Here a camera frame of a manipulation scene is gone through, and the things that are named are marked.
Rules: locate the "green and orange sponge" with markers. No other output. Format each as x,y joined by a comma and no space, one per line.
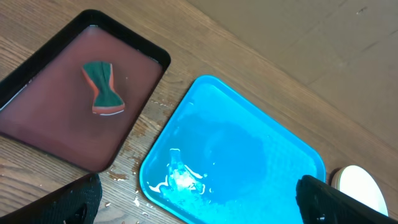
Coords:
106,101

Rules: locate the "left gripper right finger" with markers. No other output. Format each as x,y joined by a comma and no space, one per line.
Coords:
320,203

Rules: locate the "teal plastic serving tray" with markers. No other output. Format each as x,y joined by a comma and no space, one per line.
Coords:
220,159

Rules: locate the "black red-lined water tray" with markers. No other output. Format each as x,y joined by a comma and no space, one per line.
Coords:
46,101

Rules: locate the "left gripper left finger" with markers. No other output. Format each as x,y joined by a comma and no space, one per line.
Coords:
75,203

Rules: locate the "light blue plate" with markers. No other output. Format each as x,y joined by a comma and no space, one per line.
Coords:
357,183

